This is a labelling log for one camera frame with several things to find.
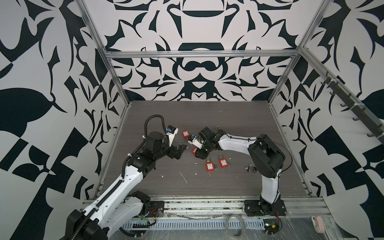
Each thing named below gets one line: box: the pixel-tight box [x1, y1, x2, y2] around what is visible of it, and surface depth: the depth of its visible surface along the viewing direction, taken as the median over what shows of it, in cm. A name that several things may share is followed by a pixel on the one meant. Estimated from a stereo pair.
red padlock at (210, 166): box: [206, 156, 215, 172], surface depth 89 cm
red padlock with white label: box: [217, 153, 229, 168], surface depth 91 cm
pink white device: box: [311, 215, 325, 234], surface depth 70 cm
